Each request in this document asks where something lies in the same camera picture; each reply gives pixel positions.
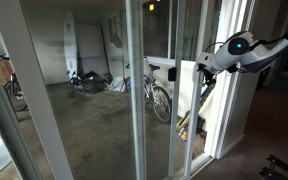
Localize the white plastic bag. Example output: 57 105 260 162
105 76 129 94

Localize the brown wooden railing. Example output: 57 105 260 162
0 57 14 86

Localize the white surfboard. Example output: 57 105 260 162
62 10 79 80

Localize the red bicycle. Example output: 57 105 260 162
0 52 29 113

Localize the black garbage bag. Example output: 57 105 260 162
69 70 112 95

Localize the white flat board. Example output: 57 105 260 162
75 23 111 78

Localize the dark grey door post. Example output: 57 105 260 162
0 43 44 180

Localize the small black crate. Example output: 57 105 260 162
193 115 207 135

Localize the white framed window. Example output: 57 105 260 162
141 0 224 65

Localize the orange bottle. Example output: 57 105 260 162
181 129 189 143

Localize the inner white framed glass door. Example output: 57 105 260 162
124 0 187 180

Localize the black wall lockbox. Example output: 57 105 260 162
167 66 178 83

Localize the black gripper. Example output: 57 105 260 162
197 63 218 88

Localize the dark framed wall picture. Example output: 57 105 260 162
106 14 124 49

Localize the blue white bicycle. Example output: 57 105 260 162
123 62 174 125

